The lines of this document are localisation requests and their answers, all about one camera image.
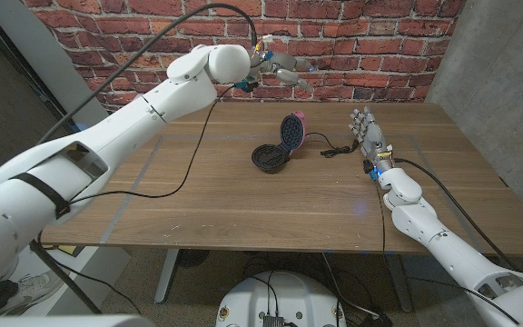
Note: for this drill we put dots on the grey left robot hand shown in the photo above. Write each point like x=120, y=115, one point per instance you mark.
x=282, y=61

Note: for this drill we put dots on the red brick print backdrop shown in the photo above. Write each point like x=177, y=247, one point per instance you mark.
x=357, y=45

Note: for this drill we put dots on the yellow paper sheet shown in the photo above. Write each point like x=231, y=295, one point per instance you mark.
x=70, y=250

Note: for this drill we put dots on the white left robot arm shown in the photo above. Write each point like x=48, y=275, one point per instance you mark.
x=107, y=131

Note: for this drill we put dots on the pink mini sandwich press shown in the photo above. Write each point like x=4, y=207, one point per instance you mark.
x=268, y=159

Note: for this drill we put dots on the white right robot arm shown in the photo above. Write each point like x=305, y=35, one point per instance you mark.
x=452, y=254

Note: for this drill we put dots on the white robot torso edge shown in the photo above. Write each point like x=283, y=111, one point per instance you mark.
x=62, y=321

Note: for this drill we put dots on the black slanted stand leg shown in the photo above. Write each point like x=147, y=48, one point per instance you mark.
x=62, y=277

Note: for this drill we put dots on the grey metal table leg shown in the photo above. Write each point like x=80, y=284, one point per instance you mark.
x=167, y=272
x=399, y=281

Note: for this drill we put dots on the black round floor item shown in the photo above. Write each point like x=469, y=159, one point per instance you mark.
x=193, y=258

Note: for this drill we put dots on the grey white sneaker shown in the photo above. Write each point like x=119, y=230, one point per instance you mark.
x=30, y=286

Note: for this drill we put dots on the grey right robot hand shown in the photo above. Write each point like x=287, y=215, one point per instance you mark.
x=372, y=138

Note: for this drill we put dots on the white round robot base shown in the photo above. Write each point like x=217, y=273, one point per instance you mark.
x=289, y=295

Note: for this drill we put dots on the grey perforated wall panel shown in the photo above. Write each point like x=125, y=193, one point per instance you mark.
x=493, y=113

